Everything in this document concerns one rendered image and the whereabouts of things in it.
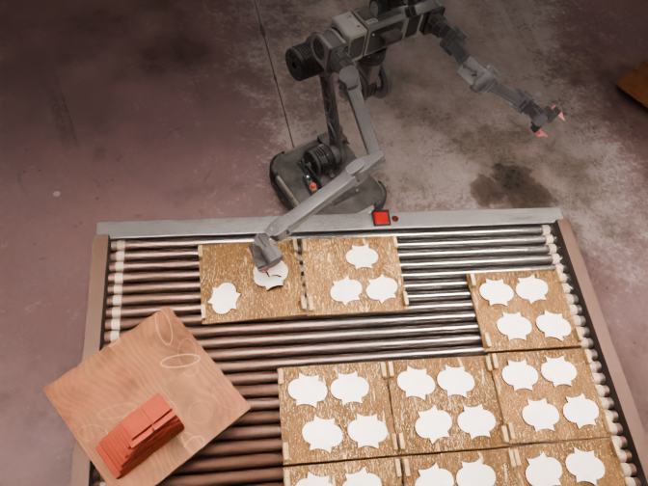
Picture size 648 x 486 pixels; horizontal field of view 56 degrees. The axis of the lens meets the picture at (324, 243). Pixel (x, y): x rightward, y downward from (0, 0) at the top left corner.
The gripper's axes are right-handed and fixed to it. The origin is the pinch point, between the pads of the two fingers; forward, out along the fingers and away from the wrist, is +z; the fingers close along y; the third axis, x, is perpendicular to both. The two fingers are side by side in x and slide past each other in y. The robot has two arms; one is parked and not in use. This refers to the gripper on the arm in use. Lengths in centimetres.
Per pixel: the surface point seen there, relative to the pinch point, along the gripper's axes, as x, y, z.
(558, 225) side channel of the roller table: -133, -32, 11
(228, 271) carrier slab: 11.0, 7.6, 10.7
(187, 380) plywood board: 42, -31, 0
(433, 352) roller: -49, -58, 13
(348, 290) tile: -29.6, -20.8, 10.2
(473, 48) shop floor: -250, 155, 108
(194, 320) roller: 31.0, -6.1, 12.2
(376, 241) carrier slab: -52, -5, 12
